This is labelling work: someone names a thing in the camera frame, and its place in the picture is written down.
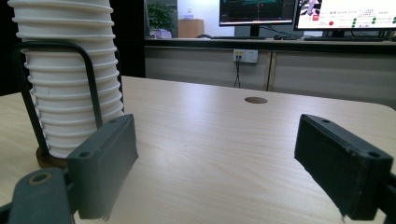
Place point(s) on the white wall socket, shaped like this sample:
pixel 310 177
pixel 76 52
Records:
pixel 246 56

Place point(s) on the green potted plant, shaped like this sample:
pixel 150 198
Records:
pixel 160 15

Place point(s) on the wooden cabinet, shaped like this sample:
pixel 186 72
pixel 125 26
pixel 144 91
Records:
pixel 190 28

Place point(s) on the black keyboard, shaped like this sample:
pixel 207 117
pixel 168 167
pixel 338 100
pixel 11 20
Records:
pixel 342 39

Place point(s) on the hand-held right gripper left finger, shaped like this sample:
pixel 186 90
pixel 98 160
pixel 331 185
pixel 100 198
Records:
pixel 102 161

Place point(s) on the stack of white cups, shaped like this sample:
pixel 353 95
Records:
pixel 62 81

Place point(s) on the grey partition panel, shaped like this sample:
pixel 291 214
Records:
pixel 327 74

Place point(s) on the black monitor with white screen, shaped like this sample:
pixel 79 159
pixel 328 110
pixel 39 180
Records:
pixel 345 14

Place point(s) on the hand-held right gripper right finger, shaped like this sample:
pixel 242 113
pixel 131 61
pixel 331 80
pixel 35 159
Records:
pixel 336 165

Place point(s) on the black computer monitor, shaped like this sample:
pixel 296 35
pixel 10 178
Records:
pixel 257 11

